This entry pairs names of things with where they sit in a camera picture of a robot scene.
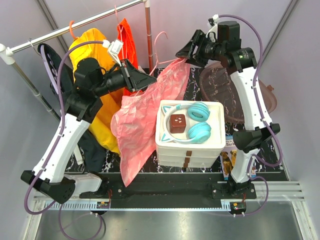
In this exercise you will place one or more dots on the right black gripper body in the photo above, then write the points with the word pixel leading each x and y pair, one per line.
pixel 210 51

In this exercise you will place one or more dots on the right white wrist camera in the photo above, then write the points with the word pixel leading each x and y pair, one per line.
pixel 212 25

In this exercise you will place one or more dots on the pink shorts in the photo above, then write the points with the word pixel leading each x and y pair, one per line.
pixel 134 125

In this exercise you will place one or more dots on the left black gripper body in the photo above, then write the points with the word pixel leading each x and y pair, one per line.
pixel 120 79

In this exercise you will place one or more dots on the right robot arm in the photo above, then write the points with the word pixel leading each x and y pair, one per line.
pixel 224 44

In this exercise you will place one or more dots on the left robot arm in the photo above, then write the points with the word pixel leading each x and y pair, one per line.
pixel 91 83

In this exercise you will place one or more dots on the dog picture book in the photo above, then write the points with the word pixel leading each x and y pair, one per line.
pixel 228 157

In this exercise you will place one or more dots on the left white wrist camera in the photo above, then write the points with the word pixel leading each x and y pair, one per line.
pixel 113 49

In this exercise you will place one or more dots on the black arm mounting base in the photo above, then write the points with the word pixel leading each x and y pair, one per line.
pixel 168 191

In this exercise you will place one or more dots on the navy blue shorts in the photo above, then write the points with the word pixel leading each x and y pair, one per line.
pixel 76 132

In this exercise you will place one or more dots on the lavender plastic hanger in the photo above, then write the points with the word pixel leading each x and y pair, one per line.
pixel 49 57

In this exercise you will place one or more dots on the white stacked storage box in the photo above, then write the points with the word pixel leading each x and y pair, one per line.
pixel 191 155

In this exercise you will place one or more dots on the orange plastic hanger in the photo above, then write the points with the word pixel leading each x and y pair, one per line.
pixel 71 30

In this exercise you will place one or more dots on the pink wire hanger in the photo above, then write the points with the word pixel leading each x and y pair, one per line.
pixel 160 52
pixel 119 28

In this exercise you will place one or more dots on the teal cat-ear headphones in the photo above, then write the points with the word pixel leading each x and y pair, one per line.
pixel 196 111

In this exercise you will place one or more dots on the brown translucent basket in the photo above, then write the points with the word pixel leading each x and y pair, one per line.
pixel 216 86

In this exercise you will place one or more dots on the orange shorts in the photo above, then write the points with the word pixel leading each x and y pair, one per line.
pixel 129 49

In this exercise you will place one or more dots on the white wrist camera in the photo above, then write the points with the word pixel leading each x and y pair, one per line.
pixel 113 49
pixel 212 25

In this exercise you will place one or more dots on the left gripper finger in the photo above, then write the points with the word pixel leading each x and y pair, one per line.
pixel 137 74
pixel 141 83

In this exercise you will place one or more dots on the brown cube charger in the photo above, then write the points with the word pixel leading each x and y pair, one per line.
pixel 177 123

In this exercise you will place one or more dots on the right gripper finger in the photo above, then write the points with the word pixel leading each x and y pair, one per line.
pixel 198 39
pixel 187 51

